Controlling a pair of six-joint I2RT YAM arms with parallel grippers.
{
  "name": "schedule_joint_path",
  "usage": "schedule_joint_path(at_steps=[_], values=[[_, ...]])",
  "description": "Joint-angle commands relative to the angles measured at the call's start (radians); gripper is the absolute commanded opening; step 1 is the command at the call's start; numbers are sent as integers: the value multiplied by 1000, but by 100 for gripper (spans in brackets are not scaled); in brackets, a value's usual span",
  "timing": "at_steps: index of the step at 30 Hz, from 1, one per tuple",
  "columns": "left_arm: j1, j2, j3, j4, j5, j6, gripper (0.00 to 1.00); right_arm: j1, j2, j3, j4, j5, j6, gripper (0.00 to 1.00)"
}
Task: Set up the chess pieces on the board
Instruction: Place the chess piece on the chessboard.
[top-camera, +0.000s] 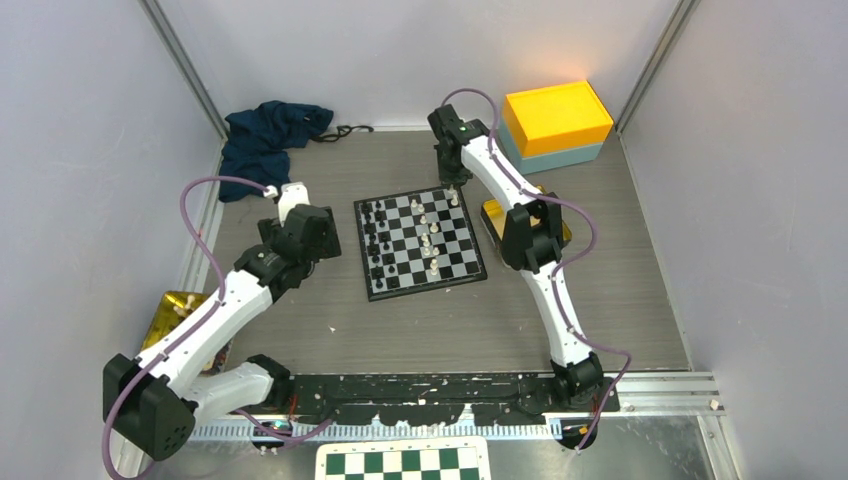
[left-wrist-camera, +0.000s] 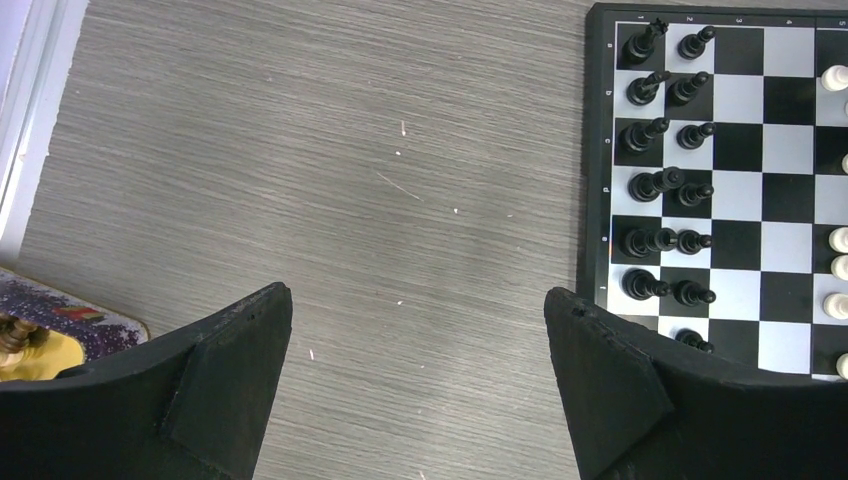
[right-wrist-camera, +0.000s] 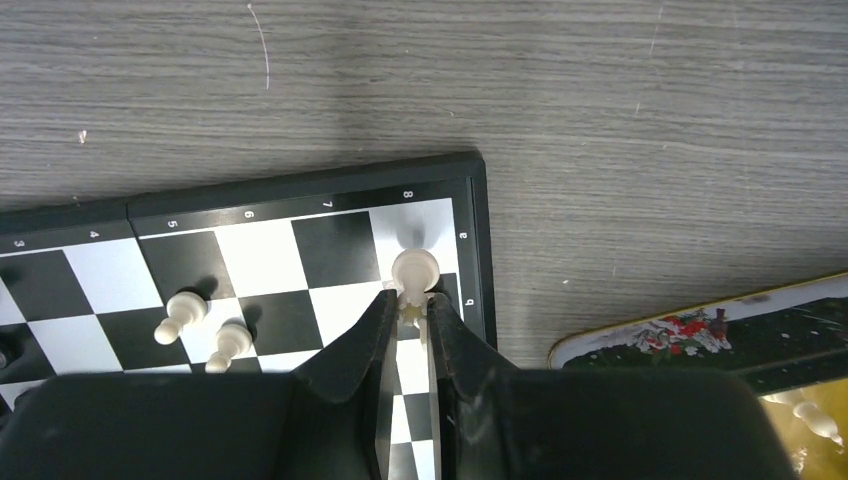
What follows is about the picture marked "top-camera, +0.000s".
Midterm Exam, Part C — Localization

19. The gold tin tray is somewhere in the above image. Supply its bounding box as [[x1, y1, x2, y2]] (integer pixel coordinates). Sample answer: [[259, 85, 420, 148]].
[[480, 185, 573, 251]]

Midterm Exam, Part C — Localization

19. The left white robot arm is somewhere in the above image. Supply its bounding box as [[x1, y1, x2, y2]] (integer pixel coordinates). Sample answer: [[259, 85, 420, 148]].
[[103, 204, 341, 461]]

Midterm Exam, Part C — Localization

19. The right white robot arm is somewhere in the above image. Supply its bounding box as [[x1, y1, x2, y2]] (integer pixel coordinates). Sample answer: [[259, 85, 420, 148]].
[[427, 104, 610, 411]]

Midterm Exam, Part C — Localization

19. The black and white chessboard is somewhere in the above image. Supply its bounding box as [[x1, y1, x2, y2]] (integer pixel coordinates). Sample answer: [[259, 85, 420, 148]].
[[353, 186, 488, 302]]

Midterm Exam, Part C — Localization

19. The dark blue cloth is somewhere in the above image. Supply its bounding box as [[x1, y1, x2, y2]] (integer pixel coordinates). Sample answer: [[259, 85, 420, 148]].
[[219, 100, 334, 187]]

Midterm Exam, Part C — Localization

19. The black cord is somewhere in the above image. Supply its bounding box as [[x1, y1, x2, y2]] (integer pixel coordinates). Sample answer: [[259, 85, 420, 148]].
[[311, 123, 376, 144]]

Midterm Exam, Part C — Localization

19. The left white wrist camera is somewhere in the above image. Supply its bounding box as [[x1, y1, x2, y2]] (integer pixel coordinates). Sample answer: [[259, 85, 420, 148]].
[[263, 182, 311, 224]]

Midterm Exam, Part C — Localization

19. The gold tin with brown pieces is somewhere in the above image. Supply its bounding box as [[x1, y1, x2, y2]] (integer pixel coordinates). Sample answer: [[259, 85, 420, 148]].
[[141, 291, 233, 376]]

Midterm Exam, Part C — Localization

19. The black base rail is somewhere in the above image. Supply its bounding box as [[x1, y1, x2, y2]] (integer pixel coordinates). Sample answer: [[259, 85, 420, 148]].
[[247, 372, 619, 427]]

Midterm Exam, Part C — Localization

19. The orange and teal box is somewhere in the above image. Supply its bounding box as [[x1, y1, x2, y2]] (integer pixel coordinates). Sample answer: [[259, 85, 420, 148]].
[[497, 80, 613, 175]]

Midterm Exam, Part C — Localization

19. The green checkered calibration board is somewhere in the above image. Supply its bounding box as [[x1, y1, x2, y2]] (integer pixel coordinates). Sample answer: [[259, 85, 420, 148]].
[[314, 436, 492, 480]]

